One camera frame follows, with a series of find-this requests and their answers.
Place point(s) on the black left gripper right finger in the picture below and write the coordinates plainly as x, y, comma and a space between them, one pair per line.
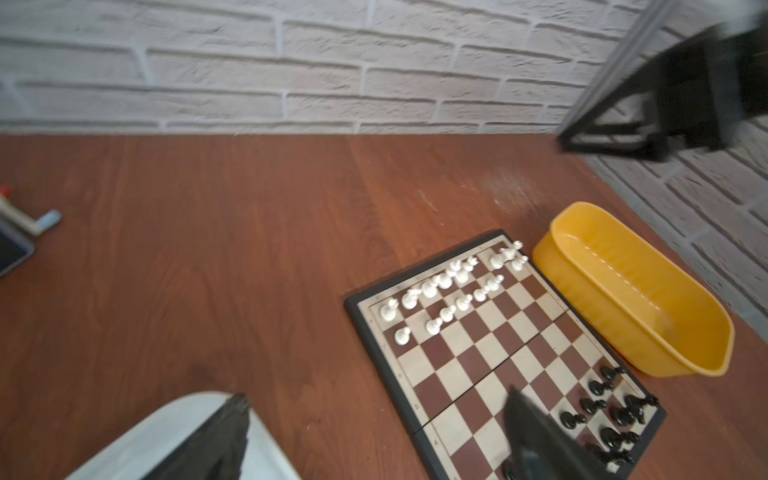
540, 449

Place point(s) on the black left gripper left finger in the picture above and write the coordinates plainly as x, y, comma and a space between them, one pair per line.
215, 450

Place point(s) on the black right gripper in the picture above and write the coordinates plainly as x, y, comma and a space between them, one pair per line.
697, 92

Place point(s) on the white plastic bin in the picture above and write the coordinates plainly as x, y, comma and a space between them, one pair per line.
146, 444

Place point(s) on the black chess rook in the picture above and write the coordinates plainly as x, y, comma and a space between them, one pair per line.
637, 404

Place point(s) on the folding chess board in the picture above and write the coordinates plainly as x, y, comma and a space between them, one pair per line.
469, 326

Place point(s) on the white chess rook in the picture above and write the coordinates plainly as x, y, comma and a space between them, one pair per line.
389, 309

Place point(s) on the yellow plastic bin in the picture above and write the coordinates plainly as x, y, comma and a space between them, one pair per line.
659, 318

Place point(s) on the grey pencil sharpener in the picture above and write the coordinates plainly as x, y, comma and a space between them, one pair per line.
17, 230

